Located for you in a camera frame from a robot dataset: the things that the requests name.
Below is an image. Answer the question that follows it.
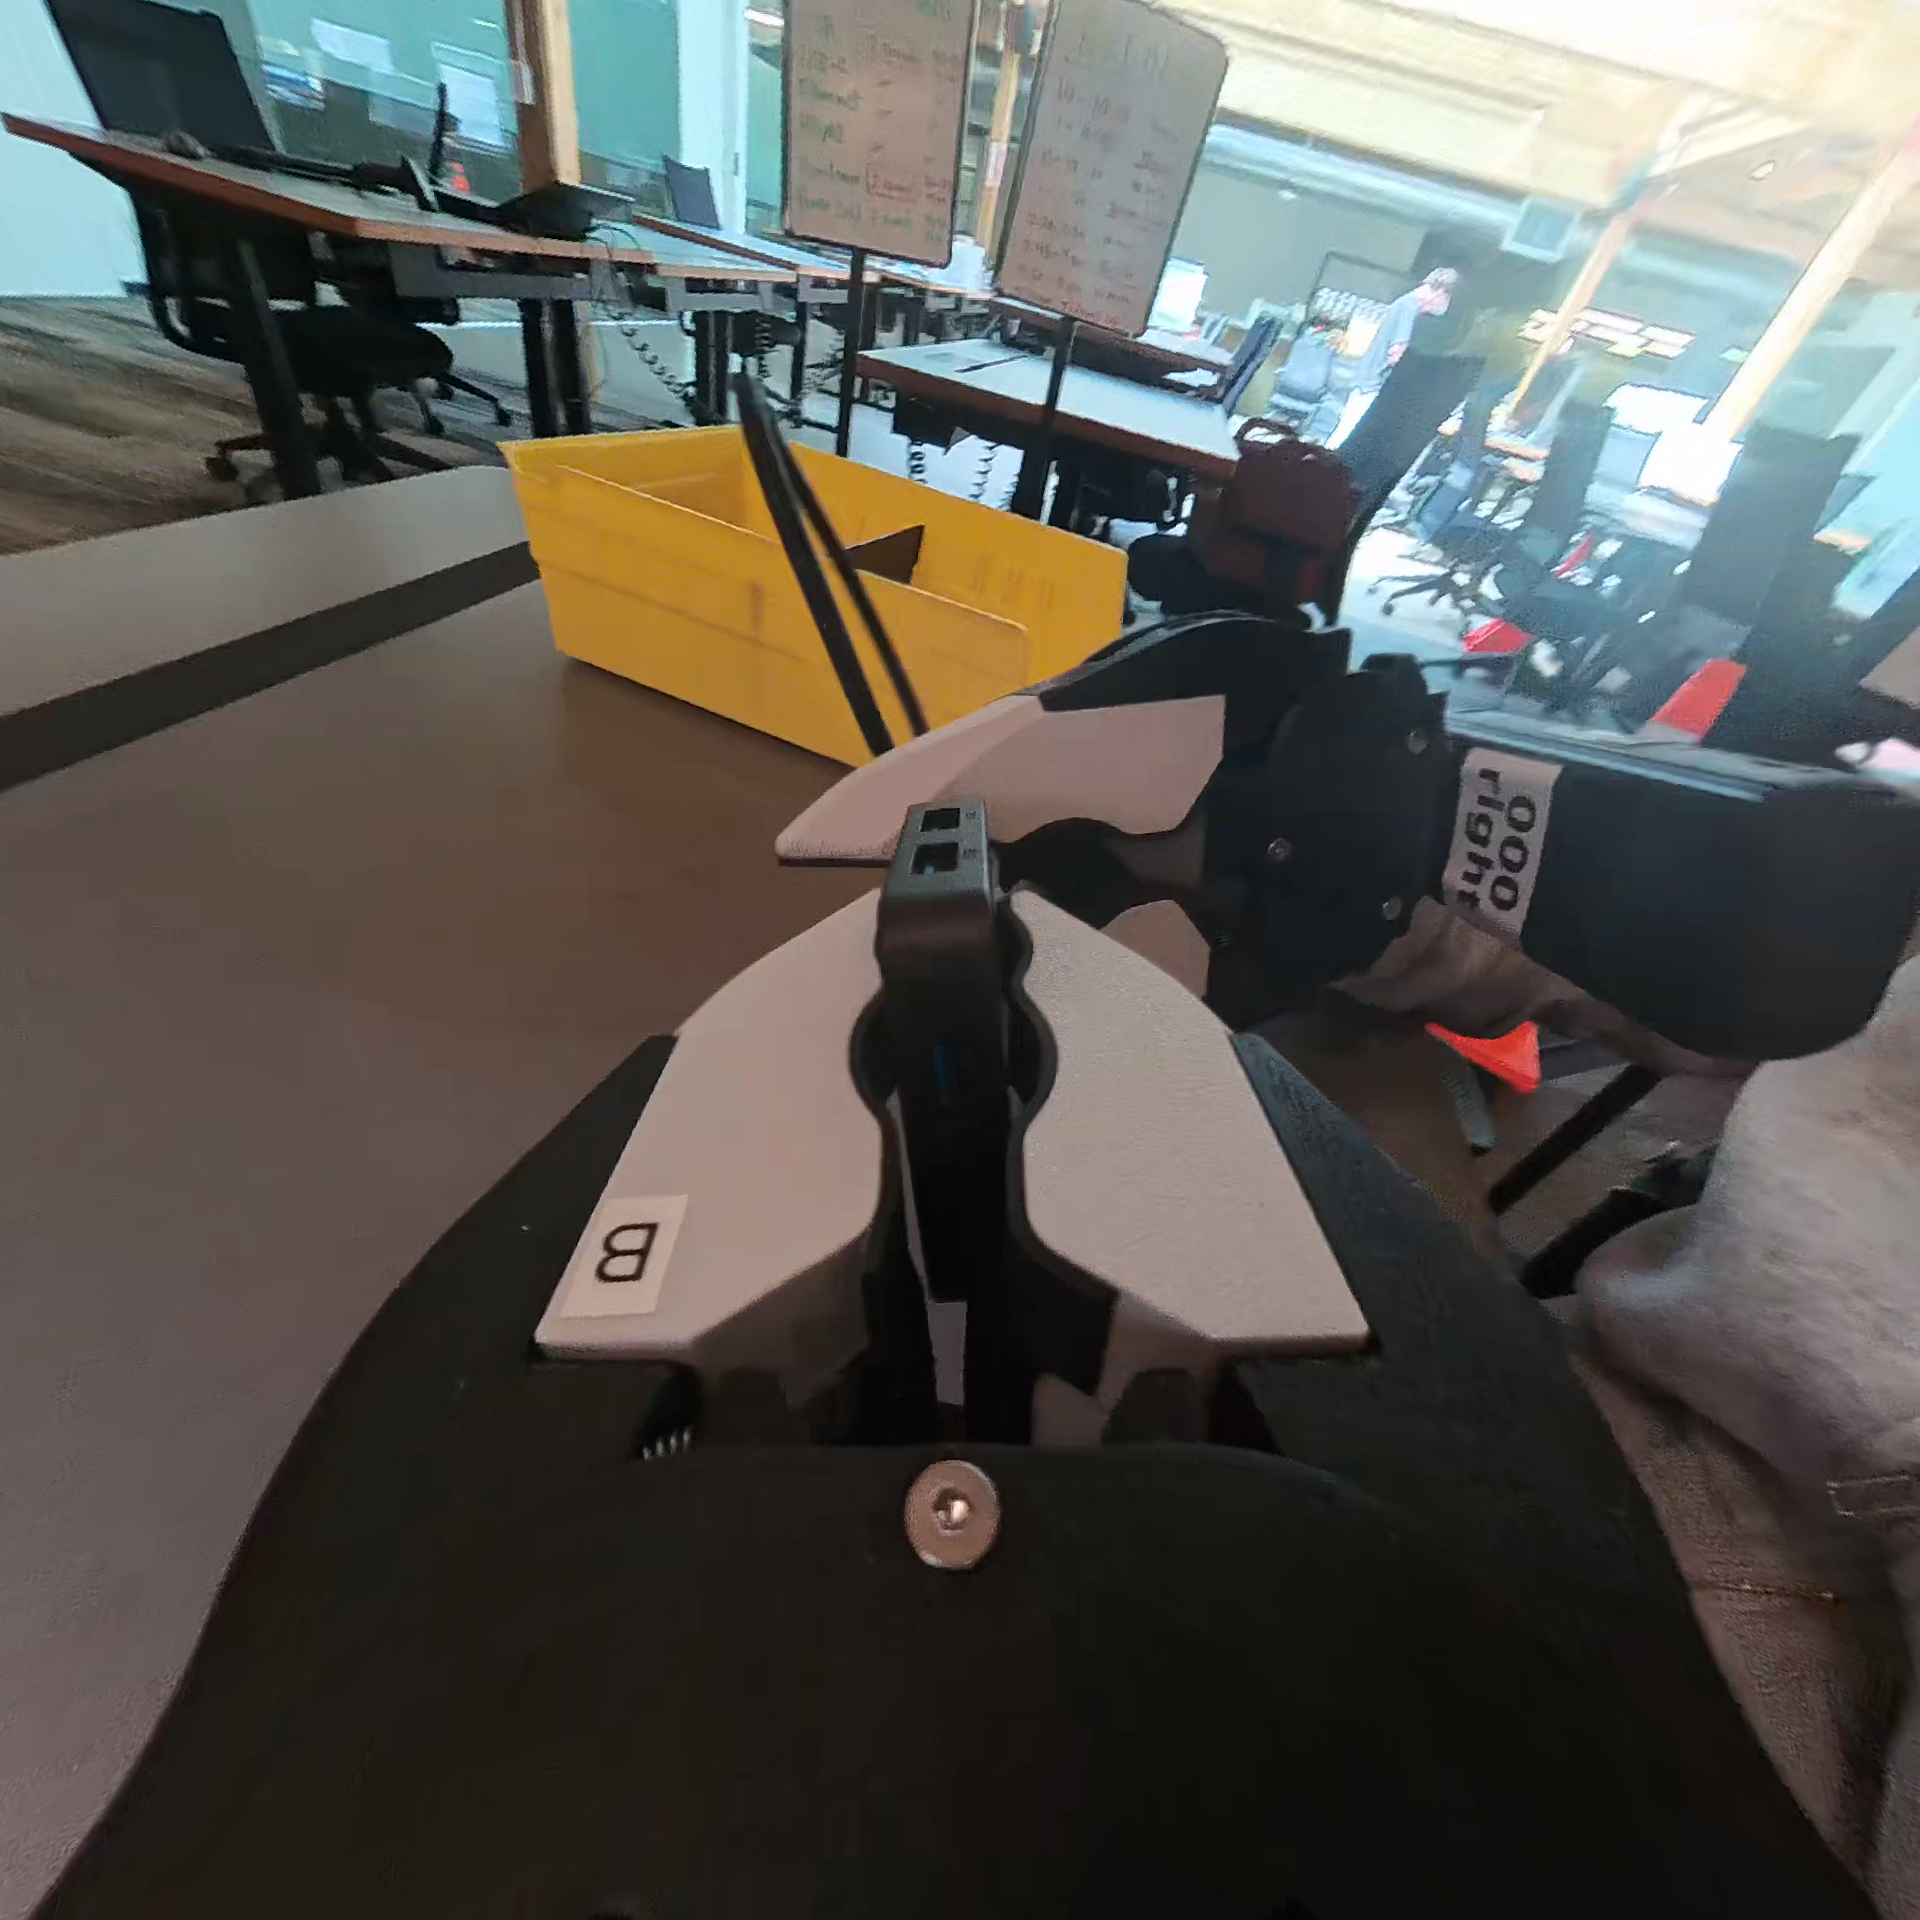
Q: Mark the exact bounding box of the whiteboard on stand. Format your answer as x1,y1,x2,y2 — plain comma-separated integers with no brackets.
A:
992,0,1234,528
779,0,981,456

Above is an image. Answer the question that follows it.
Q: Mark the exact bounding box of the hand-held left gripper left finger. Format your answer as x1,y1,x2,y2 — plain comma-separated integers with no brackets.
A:
533,892,905,1446

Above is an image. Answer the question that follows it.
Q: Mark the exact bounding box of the black office chair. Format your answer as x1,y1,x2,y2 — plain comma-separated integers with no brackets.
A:
43,0,515,485
1331,351,1490,609

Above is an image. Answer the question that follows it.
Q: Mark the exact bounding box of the yellow plastic bin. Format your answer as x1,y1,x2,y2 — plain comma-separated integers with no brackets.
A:
498,424,1132,767

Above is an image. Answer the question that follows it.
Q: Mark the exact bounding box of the brown backpack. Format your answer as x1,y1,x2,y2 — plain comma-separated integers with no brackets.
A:
1196,419,1362,605

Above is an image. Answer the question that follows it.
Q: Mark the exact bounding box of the wooden post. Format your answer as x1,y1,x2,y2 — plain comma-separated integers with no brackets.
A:
501,0,588,189

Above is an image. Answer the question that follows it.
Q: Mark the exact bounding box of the wooden office desk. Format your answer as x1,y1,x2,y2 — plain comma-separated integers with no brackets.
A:
0,111,666,500
852,336,1247,529

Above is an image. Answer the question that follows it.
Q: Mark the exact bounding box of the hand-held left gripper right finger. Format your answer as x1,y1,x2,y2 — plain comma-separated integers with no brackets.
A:
963,892,1374,1446

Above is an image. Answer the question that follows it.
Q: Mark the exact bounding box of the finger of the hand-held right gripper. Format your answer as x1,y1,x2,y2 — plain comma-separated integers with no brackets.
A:
998,822,1219,998
773,689,1228,871

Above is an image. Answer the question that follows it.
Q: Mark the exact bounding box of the black braided hdmi cable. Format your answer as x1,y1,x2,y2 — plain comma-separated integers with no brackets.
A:
727,370,935,759

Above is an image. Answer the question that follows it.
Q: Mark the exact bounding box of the black laptop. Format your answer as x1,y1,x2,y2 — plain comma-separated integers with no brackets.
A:
492,180,641,246

